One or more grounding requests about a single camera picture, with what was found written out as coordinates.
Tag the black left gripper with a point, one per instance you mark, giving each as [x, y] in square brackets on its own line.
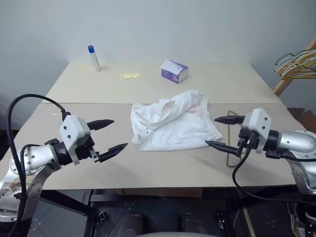
[85, 150]

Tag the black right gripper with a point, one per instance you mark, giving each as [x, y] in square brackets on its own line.
[248, 142]

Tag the white garment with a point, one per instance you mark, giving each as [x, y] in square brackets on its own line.
[172, 130]

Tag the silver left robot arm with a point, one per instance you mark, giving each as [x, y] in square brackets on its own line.
[32, 158]

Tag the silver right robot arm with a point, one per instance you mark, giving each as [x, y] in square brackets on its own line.
[296, 143]

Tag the small yellow packet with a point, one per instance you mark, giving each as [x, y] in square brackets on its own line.
[129, 75]

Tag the wooden clothes rack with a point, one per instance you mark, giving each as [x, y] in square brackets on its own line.
[284, 86]

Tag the white bottle with blue cap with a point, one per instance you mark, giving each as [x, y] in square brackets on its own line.
[94, 61]

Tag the brown cardboard box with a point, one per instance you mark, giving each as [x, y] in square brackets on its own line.
[306, 118]

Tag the black binder clip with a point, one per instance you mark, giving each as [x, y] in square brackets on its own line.
[103, 217]
[220, 222]

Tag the purple tissue box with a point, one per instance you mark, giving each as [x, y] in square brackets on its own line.
[172, 74]

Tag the dark rounded shape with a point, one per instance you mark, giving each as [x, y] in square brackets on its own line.
[133, 223]

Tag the white rounded robot torso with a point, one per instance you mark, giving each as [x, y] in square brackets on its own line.
[168, 234]

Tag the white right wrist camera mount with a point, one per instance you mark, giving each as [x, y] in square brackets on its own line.
[259, 121]

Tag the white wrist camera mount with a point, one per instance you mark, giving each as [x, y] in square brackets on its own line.
[259, 121]
[71, 130]

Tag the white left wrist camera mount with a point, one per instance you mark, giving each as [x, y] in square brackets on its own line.
[71, 130]

